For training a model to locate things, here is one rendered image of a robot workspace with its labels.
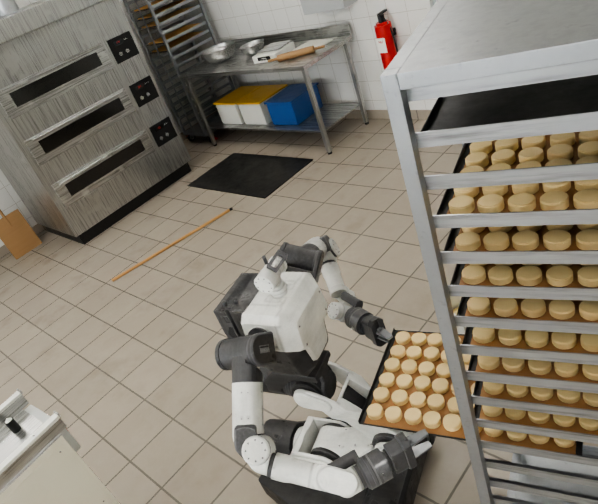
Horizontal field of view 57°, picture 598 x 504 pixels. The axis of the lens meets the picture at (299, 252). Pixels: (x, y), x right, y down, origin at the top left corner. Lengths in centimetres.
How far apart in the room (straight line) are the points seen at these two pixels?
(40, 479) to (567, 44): 200
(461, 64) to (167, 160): 524
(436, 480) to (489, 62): 191
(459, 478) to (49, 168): 429
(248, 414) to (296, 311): 34
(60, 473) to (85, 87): 401
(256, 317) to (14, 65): 406
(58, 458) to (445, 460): 152
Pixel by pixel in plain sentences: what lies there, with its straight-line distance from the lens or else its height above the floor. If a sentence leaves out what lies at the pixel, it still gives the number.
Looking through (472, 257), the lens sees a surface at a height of 141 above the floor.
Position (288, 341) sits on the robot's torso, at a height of 102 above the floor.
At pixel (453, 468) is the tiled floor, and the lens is 255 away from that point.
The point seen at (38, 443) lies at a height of 87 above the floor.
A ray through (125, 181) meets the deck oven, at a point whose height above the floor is 32.
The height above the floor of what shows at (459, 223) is 150.
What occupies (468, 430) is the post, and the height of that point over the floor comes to 88.
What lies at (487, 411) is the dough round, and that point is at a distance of 157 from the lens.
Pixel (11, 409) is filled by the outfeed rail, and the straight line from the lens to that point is 244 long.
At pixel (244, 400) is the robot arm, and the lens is 162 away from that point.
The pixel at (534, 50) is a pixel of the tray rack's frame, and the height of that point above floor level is 182.
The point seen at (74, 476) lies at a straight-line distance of 230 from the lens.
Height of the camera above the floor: 211
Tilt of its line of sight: 32 degrees down
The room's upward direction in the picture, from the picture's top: 21 degrees counter-clockwise
